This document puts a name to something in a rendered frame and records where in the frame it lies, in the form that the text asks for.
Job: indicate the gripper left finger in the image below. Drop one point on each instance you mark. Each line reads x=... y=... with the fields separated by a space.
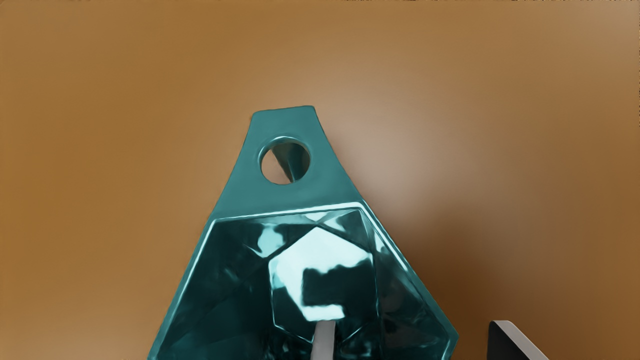
x=323 y=344

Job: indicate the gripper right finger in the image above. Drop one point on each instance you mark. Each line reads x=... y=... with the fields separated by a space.
x=507 y=347

